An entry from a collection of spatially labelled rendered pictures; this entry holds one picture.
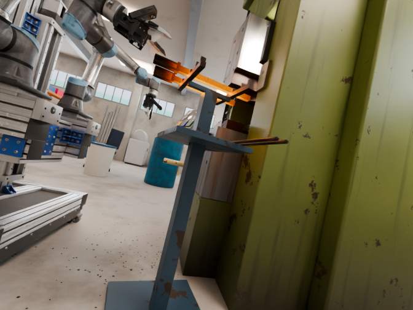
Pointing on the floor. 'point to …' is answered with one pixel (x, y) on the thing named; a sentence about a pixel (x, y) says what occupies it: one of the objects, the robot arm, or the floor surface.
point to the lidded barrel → (99, 159)
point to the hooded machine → (137, 149)
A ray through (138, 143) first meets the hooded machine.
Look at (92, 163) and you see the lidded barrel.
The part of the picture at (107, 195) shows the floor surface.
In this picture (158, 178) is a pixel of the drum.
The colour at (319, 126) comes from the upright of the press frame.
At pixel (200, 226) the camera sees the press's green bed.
